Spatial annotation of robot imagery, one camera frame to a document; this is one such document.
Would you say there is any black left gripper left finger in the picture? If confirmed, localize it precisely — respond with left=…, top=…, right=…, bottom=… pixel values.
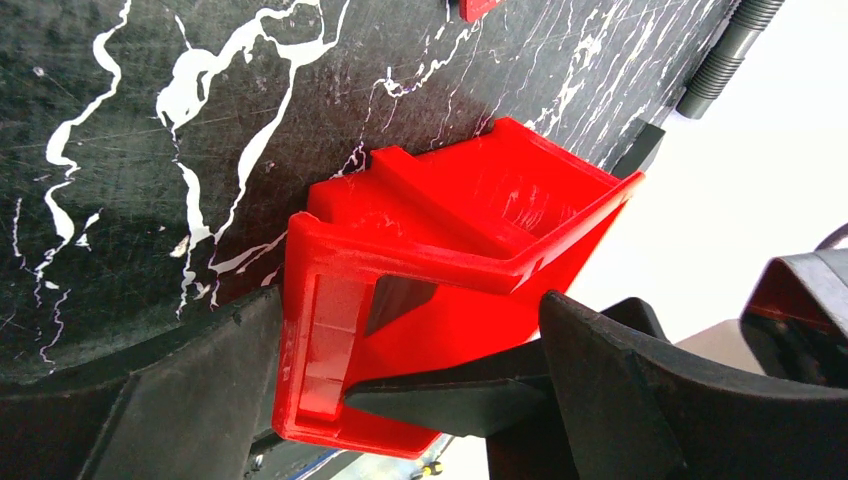
left=1, top=287, right=282, bottom=479

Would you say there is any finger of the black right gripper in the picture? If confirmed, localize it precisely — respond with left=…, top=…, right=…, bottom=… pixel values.
left=343, top=298, right=670, bottom=439

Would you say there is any grey corrugated hose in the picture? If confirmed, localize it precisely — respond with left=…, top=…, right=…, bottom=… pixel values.
left=675, top=0, right=786, bottom=121

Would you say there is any red plastic bin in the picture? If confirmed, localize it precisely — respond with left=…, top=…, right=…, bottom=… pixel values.
left=271, top=118, right=644, bottom=458

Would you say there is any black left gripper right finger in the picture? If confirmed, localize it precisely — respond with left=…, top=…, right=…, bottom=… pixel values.
left=537, top=290, right=848, bottom=480

